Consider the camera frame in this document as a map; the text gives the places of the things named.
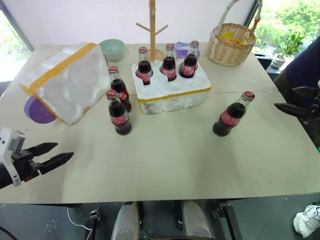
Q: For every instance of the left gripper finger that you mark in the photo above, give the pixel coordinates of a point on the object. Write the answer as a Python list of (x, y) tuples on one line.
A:
[(41, 149), (56, 162)]

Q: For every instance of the potted green plant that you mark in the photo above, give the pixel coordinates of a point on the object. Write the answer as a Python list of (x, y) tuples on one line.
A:
[(287, 47)]

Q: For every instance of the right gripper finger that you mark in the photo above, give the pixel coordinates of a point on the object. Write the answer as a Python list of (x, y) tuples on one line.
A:
[(308, 92), (293, 109)]

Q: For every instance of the white foam bottle tray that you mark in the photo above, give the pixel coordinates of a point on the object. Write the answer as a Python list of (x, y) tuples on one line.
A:
[(175, 100)]

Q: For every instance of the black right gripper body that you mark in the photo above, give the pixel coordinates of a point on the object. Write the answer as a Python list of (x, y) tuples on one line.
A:
[(315, 110)]

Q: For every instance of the silver robot leg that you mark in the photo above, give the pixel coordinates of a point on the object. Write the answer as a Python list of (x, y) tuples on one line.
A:
[(197, 221), (126, 222)]

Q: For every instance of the yellow fruit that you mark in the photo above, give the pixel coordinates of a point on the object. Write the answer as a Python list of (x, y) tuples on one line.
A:
[(226, 36)]

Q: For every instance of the orange fruit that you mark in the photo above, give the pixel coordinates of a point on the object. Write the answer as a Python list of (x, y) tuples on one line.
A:
[(238, 41)]

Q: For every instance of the white sneaker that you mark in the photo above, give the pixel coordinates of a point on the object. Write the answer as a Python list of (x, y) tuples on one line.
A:
[(308, 221)]

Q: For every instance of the black window frame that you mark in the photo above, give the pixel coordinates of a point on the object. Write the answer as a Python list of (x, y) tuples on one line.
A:
[(17, 25)]

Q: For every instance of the purple plastic bowl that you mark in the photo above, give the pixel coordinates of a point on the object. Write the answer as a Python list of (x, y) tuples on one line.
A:
[(37, 112)]

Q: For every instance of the silver robot right leg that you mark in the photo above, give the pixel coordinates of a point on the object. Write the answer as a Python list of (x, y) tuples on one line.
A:
[(197, 221)]

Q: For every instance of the black table leg bracket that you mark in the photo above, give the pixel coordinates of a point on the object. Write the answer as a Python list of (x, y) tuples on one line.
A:
[(93, 222), (226, 220)]

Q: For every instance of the person in dark clothes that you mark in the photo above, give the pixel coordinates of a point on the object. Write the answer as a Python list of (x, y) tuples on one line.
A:
[(305, 65)]

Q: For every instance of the glass cola bottle red cap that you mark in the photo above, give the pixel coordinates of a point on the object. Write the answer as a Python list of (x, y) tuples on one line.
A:
[(228, 120), (119, 117), (168, 66), (144, 67), (121, 90), (188, 66)]

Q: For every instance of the silver robot left leg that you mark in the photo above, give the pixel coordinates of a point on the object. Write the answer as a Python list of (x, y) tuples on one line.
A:
[(126, 222)]

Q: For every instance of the pale green bowl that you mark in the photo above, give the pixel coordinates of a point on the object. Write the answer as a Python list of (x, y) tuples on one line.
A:
[(113, 50)]

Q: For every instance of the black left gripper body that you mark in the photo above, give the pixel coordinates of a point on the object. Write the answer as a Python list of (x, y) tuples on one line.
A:
[(23, 165)]

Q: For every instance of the wooden mug tree stand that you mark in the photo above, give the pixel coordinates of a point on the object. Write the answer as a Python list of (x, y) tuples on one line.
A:
[(152, 30)]

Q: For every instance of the white foam lid yellow tape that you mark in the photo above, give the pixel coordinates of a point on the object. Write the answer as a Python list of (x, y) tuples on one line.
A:
[(70, 80)]

